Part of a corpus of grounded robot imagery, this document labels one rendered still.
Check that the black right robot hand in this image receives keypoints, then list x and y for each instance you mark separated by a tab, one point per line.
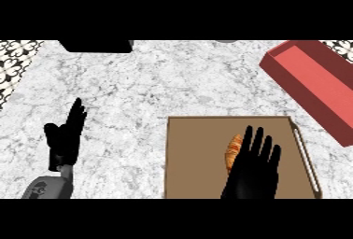
255	168

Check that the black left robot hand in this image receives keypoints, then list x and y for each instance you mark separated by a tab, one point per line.
64	140

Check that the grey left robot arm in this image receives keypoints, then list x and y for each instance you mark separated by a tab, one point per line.
51	185

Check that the golden croissant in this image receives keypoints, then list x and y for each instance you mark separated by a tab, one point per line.
234	151

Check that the brown wooden tray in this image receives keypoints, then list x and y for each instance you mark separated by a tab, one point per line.
197	158

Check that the red cardboard box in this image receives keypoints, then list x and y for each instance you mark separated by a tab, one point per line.
317	84

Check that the black appliance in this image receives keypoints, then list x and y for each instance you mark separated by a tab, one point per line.
98	46

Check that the grey round object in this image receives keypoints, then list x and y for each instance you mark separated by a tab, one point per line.
227	41

